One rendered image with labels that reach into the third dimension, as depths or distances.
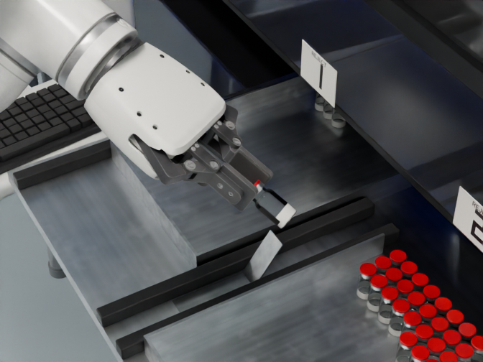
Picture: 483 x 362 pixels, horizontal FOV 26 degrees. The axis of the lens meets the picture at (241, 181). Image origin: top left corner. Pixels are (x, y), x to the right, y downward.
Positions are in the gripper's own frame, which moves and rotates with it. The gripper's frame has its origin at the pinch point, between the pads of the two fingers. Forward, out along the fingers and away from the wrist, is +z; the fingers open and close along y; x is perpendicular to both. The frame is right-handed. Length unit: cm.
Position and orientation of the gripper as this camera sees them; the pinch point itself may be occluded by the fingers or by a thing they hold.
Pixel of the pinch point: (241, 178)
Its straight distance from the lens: 95.4
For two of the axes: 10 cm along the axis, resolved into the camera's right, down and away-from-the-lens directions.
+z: 7.6, 6.5, -0.4
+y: -4.8, 5.2, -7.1
